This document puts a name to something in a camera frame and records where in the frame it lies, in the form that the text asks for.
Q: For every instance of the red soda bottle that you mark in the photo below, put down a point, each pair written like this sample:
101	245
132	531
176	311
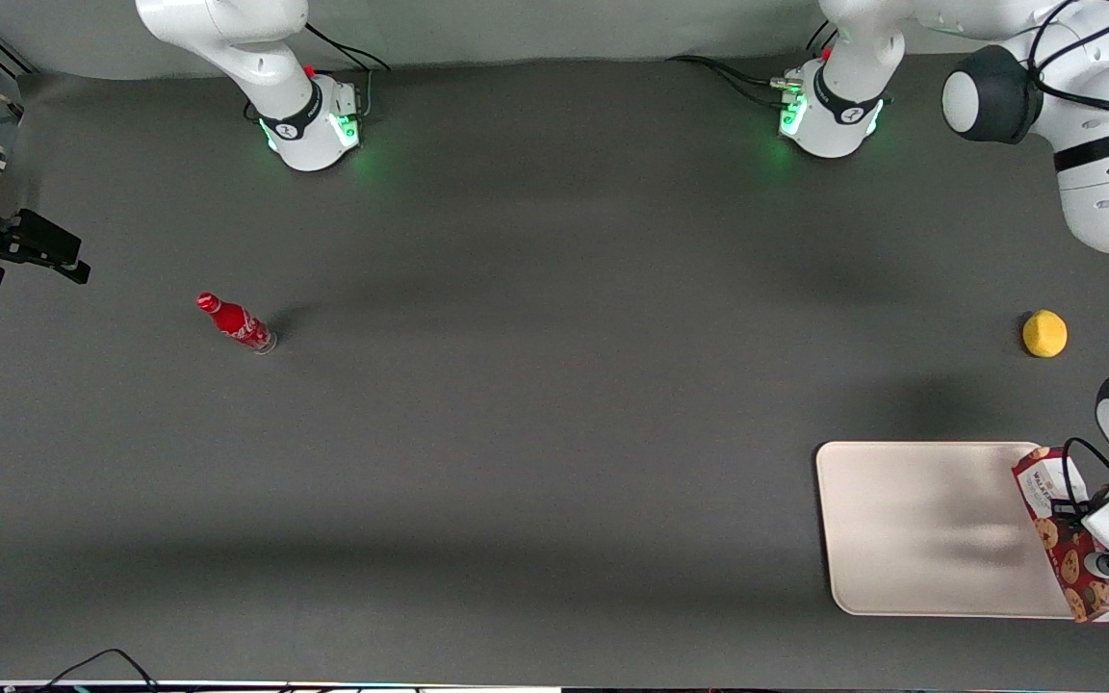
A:
237	322

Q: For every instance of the yellow lemon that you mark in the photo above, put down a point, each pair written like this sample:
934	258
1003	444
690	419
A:
1044	334

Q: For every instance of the beige rectangular tray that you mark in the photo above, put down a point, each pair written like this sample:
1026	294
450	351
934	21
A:
901	529

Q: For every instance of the red cookie box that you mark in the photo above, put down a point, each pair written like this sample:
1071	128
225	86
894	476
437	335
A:
1065	563

